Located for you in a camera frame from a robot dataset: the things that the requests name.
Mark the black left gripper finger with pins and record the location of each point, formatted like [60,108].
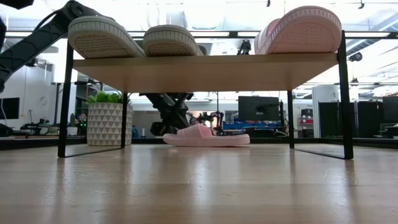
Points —
[161,129]

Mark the white cabinet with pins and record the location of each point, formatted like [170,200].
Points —
[325,109]

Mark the black monitor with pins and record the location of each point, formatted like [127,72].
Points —
[390,109]
[258,108]

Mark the black background robot rig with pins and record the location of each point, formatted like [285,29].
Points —
[214,119]

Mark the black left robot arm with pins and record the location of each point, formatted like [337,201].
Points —
[31,46]

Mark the grey slide sandal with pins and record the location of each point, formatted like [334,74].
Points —
[169,43]
[102,40]

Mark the black table frame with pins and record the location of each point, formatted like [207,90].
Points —
[31,143]

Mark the wooden shelf black metal frame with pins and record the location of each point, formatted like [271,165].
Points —
[205,73]

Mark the black ceiling spotlight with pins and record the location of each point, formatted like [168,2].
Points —
[356,56]
[244,47]

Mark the black partition panel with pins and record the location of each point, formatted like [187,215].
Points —
[367,118]

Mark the succulent in triangle-patterned pot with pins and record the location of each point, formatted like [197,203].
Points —
[105,124]

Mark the pink slide sandal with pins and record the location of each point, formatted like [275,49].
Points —
[211,140]
[304,34]

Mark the blue storage bins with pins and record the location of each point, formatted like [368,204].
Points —
[258,125]

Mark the black wall screen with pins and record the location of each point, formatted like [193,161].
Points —
[9,108]

